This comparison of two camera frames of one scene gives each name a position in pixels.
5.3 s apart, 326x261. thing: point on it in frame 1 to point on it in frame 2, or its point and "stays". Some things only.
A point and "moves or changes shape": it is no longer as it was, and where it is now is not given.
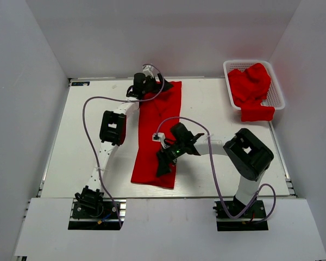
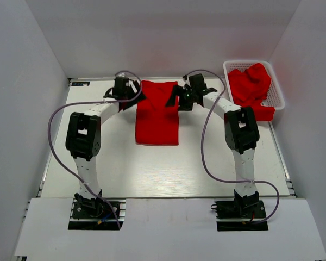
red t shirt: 158,113 moves or changes shape
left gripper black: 157,82 to 134,95
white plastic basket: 274,97 stays
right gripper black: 168,156 to 177,95
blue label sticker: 80,83 stays
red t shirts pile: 249,89 stays
